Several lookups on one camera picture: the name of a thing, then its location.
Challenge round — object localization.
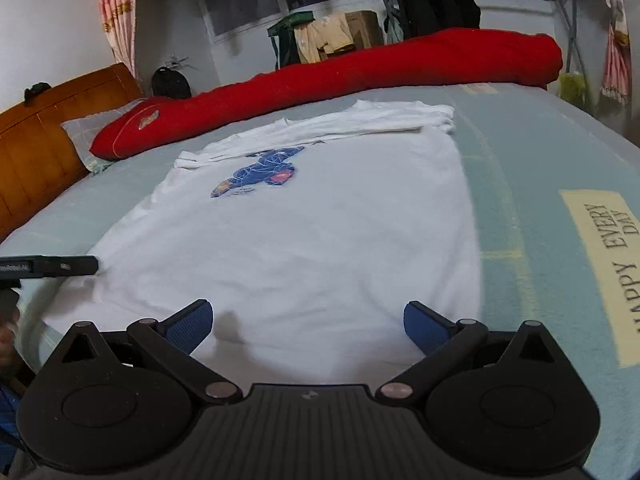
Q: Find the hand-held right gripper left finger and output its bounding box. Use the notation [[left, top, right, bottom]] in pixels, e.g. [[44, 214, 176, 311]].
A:
[[59, 299, 243, 403]]

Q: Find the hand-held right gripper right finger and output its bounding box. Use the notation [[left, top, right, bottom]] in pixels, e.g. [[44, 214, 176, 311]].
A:
[[376, 302, 558, 403]]

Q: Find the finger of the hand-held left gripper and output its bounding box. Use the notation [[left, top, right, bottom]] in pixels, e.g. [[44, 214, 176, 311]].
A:
[[32, 256, 99, 278]]

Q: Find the white printed t-shirt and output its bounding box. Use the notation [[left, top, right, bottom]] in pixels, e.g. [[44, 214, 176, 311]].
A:
[[42, 100, 483, 386]]

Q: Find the metal clothes rack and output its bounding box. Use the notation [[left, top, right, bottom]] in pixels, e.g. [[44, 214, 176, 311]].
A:
[[360, 0, 591, 91]]

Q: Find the person's left hand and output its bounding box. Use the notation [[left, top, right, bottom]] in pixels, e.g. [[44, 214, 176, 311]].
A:
[[0, 312, 26, 376]]

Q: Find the wooden headboard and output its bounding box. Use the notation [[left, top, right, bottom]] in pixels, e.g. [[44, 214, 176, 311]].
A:
[[0, 62, 146, 241]]

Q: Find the person's blue garment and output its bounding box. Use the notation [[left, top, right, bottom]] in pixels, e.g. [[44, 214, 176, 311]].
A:
[[0, 375, 26, 456]]

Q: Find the grey checked pillow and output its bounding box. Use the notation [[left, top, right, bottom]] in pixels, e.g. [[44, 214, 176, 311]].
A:
[[60, 99, 146, 173]]

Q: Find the light blue checked blanket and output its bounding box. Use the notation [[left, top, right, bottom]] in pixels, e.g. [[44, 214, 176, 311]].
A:
[[0, 82, 640, 480]]

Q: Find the black backpack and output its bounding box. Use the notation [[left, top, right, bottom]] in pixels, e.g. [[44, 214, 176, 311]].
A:
[[151, 66, 192, 101]]

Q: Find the pink patterned curtain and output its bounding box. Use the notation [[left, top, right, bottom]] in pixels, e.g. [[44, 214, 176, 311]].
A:
[[580, 0, 633, 106], [95, 0, 137, 78]]

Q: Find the red rolled quilt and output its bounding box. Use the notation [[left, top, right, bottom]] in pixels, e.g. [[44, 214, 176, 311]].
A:
[[89, 29, 564, 161]]

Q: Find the yellow-green plastic bag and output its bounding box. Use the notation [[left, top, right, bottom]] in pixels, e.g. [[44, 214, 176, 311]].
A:
[[557, 72, 588, 108]]

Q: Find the teal garment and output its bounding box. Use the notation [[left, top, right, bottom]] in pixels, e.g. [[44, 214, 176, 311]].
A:
[[382, 10, 406, 45]]

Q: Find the cardboard box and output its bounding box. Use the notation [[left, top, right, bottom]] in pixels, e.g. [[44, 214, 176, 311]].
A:
[[345, 10, 385, 48]]

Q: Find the dark green chair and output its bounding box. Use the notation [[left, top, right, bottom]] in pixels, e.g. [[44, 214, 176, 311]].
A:
[[266, 10, 316, 68]]

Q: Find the plain black jacket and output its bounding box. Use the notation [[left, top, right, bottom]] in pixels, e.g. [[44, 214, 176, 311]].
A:
[[445, 0, 482, 31]]

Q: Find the black jacket with white badge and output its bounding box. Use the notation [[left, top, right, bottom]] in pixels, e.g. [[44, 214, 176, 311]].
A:
[[392, 0, 451, 41]]

